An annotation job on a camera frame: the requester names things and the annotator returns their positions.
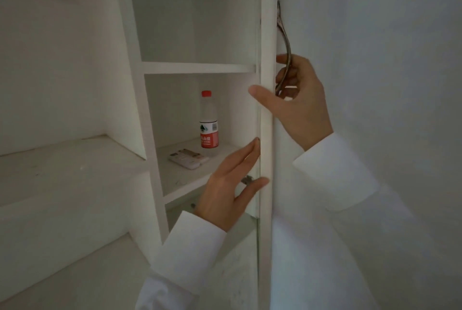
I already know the person's right hand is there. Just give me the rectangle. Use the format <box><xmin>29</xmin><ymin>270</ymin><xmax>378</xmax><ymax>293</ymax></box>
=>
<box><xmin>248</xmin><ymin>53</ymin><xmax>334</xmax><ymax>152</ymax></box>

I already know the person's left hand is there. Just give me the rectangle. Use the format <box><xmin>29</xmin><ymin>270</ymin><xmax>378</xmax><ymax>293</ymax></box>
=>
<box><xmin>194</xmin><ymin>137</ymin><xmax>270</xmax><ymax>232</ymax></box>

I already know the curved metal door handle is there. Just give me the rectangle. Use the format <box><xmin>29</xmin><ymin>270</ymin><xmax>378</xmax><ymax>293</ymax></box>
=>
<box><xmin>275</xmin><ymin>0</ymin><xmax>292</xmax><ymax>97</ymax></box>

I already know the white cabinet door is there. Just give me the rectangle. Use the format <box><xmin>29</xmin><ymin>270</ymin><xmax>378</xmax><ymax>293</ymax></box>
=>
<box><xmin>257</xmin><ymin>0</ymin><xmax>462</xmax><ymax>310</ymax></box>

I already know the person's left forearm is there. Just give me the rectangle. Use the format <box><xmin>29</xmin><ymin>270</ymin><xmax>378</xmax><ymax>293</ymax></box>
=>
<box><xmin>135</xmin><ymin>210</ymin><xmax>228</xmax><ymax>310</ymax></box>

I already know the person's right forearm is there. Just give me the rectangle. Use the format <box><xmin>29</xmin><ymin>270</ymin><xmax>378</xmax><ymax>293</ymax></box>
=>
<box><xmin>292</xmin><ymin>132</ymin><xmax>434</xmax><ymax>310</ymax></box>

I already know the clear red-capped water bottle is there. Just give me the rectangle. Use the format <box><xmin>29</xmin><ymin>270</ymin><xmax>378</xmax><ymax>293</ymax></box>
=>
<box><xmin>199</xmin><ymin>90</ymin><xmax>220</xmax><ymax>158</ymax></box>

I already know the white remote control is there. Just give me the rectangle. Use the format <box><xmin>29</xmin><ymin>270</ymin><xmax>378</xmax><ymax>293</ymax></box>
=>
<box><xmin>168</xmin><ymin>148</ymin><xmax>210</xmax><ymax>170</ymax></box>

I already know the white shelf cabinet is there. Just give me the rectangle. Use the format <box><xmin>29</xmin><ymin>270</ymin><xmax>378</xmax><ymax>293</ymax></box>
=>
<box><xmin>0</xmin><ymin>0</ymin><xmax>261</xmax><ymax>310</ymax></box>

